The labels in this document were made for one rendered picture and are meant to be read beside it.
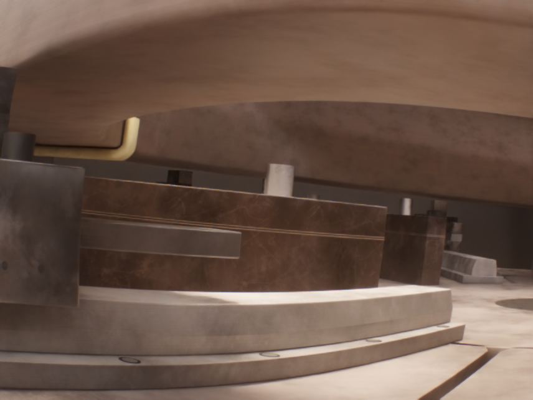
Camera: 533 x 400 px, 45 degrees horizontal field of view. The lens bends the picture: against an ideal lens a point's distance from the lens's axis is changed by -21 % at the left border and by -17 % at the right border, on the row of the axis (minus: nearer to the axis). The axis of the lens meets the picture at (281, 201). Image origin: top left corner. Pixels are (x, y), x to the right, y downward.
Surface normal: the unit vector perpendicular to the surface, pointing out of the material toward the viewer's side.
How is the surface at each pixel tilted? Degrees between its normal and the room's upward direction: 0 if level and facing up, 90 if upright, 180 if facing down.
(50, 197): 90
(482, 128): 90
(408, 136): 90
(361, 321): 72
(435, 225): 90
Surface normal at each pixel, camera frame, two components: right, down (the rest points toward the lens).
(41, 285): 0.73, 0.06
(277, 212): 0.41, 0.03
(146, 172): 0.02, -0.01
